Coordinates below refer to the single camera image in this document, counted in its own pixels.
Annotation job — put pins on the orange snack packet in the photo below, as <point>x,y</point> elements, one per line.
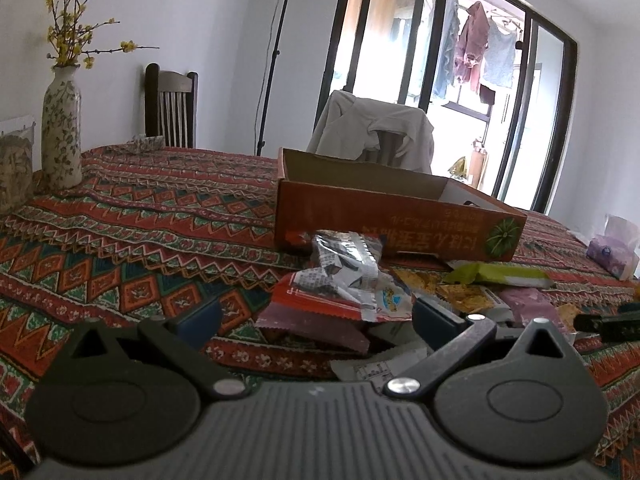
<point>420,280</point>

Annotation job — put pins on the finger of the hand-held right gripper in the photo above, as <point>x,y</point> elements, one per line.
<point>631,307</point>
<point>610,325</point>

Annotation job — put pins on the maroon snack packet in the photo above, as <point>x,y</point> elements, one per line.
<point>300,327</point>

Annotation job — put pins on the black sliding door frame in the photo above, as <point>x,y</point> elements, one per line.
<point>565,110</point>

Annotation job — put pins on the red snack packet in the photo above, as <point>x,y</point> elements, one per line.
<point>310,300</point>

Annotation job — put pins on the dark wooden chair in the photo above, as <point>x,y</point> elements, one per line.
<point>170,85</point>

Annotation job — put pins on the yellow flower branches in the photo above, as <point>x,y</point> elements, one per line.
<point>67,35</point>

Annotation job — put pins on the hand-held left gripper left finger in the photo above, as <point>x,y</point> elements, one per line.
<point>200,322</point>

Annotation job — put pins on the floral ceramic vase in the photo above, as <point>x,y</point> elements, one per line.
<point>61,130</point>

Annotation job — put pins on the silver and black snack packet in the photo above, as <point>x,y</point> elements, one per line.
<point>345,255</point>

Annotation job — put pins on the beige jacket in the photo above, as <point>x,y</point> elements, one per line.
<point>345,125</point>

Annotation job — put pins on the patterned red tablecloth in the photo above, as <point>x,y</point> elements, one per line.
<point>150,235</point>

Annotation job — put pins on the hanging grey-blue shirt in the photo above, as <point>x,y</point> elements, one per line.
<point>500,55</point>

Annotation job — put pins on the wooden balcony cabinet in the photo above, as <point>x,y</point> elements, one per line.
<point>477,165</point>

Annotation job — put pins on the clear jar with white lid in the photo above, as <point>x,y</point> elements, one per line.
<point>15,170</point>

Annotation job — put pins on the hanging dark cloth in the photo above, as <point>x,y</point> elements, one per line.
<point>487,95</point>

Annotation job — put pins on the long green snack packet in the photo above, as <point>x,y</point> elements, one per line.
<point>470,272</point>

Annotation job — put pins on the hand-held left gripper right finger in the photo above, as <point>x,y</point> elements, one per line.
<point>435,322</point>

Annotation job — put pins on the orange cardboard box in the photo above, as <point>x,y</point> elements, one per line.
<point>350,215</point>

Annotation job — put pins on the hanging blue jeans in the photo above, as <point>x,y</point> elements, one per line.
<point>447,50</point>

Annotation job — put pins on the purple tissue pack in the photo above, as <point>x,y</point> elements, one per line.
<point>615,255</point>

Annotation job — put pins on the pink snack packet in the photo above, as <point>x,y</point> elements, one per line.
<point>530,305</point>

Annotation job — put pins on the yellow noodle packet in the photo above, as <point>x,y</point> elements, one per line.
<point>470,300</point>

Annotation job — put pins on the hanging maroon shirt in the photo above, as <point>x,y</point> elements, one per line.
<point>472,40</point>

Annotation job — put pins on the yellow bag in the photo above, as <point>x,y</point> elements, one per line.
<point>460,167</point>

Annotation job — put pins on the white printed snack packet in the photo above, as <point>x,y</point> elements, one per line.
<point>370,367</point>

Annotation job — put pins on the chair under jacket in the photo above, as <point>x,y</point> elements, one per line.
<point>387,150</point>

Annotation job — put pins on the small floral pouch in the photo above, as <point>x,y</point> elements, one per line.
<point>147,142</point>

